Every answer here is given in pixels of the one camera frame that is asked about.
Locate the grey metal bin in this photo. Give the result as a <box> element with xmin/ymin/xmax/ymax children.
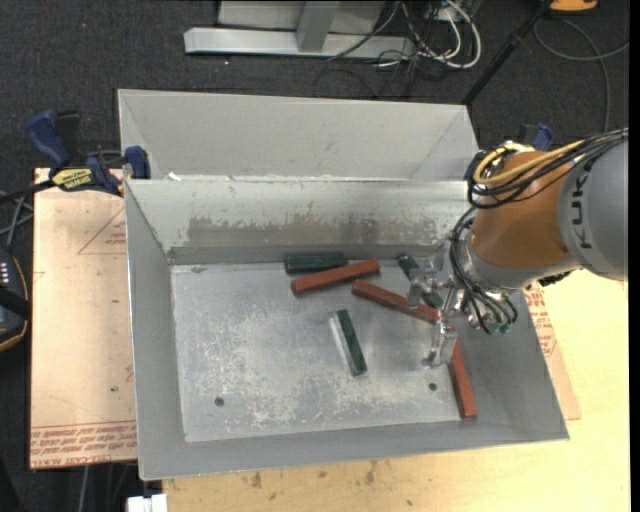
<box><xmin>117</xmin><ymin>88</ymin><xmax>571</xmax><ymax>481</ymax></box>

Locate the dark green flat block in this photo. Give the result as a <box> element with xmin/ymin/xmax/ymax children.
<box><xmin>328</xmin><ymin>308</ymin><xmax>369</xmax><ymax>378</ymax></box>
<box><xmin>397</xmin><ymin>253</ymin><xmax>446</xmax><ymax>309</ymax></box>
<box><xmin>284</xmin><ymin>252</ymin><xmax>350</xmax><ymax>275</ymax></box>

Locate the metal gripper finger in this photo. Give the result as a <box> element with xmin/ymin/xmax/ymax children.
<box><xmin>421</xmin><ymin>309</ymin><xmax>458</xmax><ymax>370</ymax></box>
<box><xmin>407</xmin><ymin>260</ymin><xmax>454</xmax><ymax>308</ymax></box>

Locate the red-brown flat block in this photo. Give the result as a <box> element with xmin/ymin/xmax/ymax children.
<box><xmin>446</xmin><ymin>339</ymin><xmax>479</xmax><ymax>421</ymax></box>
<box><xmin>290</xmin><ymin>258</ymin><xmax>382</xmax><ymax>297</ymax></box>
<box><xmin>350</xmin><ymin>279</ymin><xmax>444</xmax><ymax>325</ymax></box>

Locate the brown cardboard board red print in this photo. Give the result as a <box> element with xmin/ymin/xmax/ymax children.
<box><xmin>29</xmin><ymin>167</ymin><xmax>584</xmax><ymax>471</ymax></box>

